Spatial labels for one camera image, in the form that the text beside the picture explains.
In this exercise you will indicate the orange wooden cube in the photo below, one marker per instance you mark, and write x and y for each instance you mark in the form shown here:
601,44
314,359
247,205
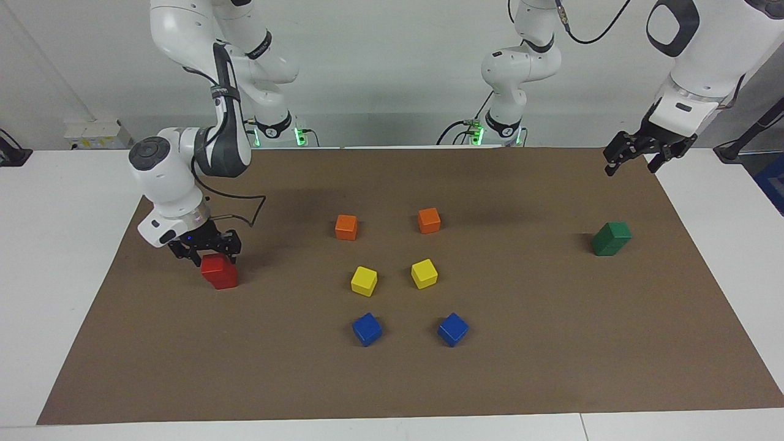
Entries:
346,226
429,220

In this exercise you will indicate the red wooden cube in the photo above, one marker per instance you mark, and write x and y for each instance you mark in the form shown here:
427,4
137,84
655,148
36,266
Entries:
224,283
215,266

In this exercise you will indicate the white power strip box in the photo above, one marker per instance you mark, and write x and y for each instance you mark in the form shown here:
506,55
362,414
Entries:
98,136

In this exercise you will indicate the yellow wooden cube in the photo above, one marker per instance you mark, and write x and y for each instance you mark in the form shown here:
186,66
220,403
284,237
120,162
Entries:
364,281
424,273

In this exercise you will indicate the blue wooden cube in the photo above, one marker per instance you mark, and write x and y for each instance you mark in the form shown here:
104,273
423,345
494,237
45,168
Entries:
367,329
453,329

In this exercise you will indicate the blue crate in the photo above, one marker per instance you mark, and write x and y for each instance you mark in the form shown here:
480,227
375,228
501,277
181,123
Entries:
773,184

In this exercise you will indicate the black device on table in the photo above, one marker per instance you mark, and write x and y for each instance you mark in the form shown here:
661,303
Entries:
12,154

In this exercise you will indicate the black stand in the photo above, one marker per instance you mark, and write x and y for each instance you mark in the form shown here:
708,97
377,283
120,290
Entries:
750,131

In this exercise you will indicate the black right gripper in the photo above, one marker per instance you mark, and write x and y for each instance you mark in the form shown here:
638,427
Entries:
205,240

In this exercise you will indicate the green wooden cube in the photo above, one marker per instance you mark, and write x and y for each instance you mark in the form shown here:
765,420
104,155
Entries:
615,231
606,248

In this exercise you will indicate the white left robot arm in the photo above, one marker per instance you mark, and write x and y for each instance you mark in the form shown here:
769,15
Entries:
520,67

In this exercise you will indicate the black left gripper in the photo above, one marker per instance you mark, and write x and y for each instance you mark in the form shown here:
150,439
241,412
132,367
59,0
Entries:
652,139

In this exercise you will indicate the brown paper mat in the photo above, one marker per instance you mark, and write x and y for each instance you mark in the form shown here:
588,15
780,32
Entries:
392,373

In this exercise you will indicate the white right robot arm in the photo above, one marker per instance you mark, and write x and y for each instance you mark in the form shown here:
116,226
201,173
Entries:
165,174

